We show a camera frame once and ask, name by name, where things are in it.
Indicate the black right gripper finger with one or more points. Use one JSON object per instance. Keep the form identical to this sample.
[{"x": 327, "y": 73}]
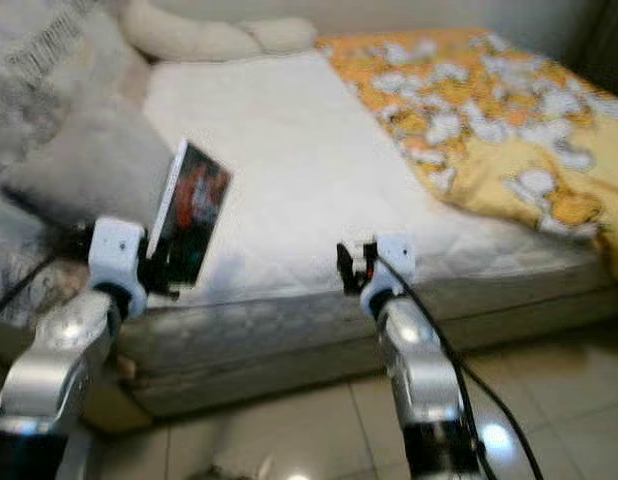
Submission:
[
  {"x": 345, "y": 265},
  {"x": 371, "y": 255}
]

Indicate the dark red cover book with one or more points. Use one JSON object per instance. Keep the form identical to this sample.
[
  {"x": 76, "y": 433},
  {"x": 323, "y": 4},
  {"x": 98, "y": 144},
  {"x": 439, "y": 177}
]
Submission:
[{"x": 194, "y": 215}]

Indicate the white quilted mattress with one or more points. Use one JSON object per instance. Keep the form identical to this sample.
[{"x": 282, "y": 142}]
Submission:
[{"x": 349, "y": 180}]

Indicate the beige bed base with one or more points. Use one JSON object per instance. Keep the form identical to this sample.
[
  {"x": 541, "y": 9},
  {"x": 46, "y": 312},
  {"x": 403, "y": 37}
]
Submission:
[{"x": 299, "y": 388}]

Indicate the yellow cartoon egg blanket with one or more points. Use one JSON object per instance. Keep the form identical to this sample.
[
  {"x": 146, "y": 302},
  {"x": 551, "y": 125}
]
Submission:
[{"x": 479, "y": 120}]

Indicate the cream bolster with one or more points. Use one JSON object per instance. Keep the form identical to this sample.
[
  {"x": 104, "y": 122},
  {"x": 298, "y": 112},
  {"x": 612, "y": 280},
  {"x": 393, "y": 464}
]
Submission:
[{"x": 209, "y": 30}]

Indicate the grey floral print pillow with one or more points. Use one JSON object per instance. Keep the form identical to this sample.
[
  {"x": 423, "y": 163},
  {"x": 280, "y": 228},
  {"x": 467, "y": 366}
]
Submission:
[{"x": 29, "y": 60}]

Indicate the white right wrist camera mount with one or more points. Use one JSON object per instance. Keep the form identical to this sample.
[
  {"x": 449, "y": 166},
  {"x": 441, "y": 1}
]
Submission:
[{"x": 394, "y": 270}]

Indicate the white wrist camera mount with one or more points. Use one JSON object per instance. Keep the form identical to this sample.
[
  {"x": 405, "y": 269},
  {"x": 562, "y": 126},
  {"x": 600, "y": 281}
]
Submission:
[
  {"x": 117, "y": 260},
  {"x": 394, "y": 270}
]

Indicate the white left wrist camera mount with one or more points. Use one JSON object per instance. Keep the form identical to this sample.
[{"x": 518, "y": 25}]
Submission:
[{"x": 117, "y": 260}]

